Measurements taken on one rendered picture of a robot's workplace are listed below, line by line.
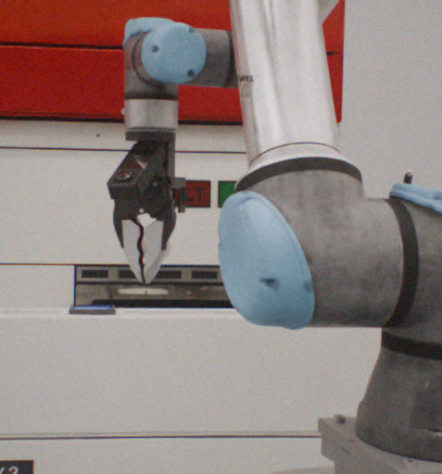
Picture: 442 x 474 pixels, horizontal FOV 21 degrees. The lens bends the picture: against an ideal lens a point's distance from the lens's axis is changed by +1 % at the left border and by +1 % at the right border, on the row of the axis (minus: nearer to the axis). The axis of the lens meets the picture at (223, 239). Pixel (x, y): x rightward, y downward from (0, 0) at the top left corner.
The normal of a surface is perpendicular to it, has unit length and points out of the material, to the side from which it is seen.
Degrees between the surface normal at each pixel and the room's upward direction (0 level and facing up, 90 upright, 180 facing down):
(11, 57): 90
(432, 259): 81
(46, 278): 90
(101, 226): 90
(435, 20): 90
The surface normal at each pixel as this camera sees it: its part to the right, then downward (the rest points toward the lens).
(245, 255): -0.94, 0.10
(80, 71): 0.10, 0.05
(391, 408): -0.69, -0.27
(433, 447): -0.25, 0.09
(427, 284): 0.26, 0.28
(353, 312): 0.18, 0.74
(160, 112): 0.43, 0.04
